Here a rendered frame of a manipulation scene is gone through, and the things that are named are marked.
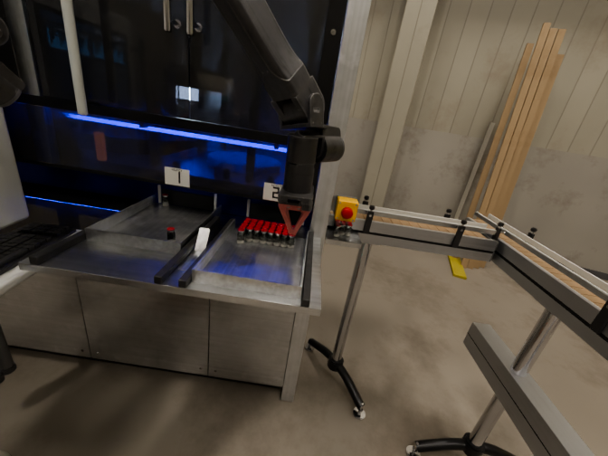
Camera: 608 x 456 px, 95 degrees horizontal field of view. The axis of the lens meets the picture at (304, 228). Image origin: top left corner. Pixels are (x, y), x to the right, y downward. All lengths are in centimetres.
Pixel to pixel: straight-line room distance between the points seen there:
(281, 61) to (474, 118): 359
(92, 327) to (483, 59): 409
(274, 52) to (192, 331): 115
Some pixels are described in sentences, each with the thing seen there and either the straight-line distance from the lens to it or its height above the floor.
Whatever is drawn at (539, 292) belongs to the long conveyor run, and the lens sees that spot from 119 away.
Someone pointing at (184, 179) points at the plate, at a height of 102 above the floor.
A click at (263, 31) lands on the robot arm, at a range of 49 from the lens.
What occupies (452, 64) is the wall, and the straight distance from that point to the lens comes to 401.
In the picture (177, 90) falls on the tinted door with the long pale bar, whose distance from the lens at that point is 103.
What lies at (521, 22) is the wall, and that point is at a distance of 417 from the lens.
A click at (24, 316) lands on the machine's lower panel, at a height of 28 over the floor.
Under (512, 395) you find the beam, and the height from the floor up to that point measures 50.
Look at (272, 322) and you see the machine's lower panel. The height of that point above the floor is 46.
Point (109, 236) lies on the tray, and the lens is 92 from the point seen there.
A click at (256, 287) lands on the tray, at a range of 68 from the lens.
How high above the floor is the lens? 129
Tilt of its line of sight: 23 degrees down
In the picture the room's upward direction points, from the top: 9 degrees clockwise
